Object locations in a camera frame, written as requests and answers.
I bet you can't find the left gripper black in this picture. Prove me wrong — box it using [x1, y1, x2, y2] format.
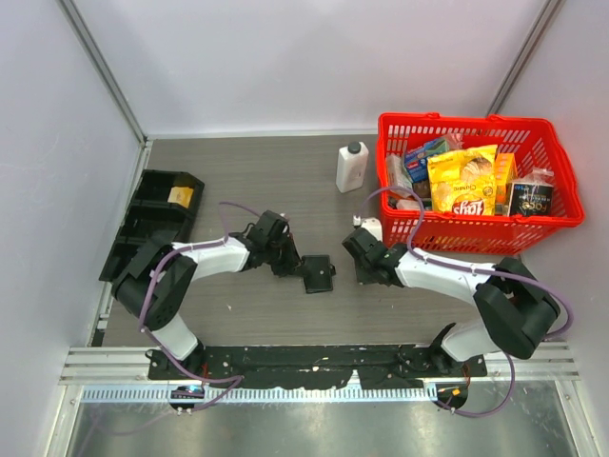
[265, 232, 307, 278]

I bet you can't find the black leather card holder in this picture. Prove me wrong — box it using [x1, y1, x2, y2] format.
[301, 255, 336, 294]

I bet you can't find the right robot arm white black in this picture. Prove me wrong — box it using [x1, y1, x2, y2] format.
[343, 227, 560, 376]

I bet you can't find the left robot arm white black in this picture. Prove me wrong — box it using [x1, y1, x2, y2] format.
[111, 210, 301, 379]

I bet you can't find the yellow card in tray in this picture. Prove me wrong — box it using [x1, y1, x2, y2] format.
[167, 187, 194, 209]

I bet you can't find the pale wrapped snack pack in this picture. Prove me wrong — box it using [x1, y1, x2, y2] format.
[385, 154, 413, 198]

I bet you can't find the white bottle black cap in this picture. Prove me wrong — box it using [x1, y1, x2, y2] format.
[336, 141, 369, 193]

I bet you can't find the blue box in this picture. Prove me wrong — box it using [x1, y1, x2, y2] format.
[403, 146, 428, 183]

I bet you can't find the black compartment tray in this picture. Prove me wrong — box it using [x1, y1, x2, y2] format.
[99, 169, 205, 282]

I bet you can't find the yellow Lays chips bag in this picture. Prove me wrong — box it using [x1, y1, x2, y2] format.
[427, 145, 498, 216]

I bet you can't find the red plastic shopping basket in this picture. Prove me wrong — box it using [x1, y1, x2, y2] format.
[376, 112, 585, 255]

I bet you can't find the green sponge pack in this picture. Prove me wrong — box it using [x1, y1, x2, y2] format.
[424, 135, 462, 157]

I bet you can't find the orange snack box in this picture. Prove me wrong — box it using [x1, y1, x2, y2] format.
[495, 152, 518, 215]

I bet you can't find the black snack package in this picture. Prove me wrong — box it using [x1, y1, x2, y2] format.
[505, 168, 554, 217]

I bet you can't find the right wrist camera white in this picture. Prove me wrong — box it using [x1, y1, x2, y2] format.
[352, 215, 383, 242]

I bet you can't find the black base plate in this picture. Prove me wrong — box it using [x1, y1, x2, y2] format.
[147, 343, 489, 389]

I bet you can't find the white cable duct rail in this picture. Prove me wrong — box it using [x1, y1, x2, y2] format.
[81, 382, 437, 404]

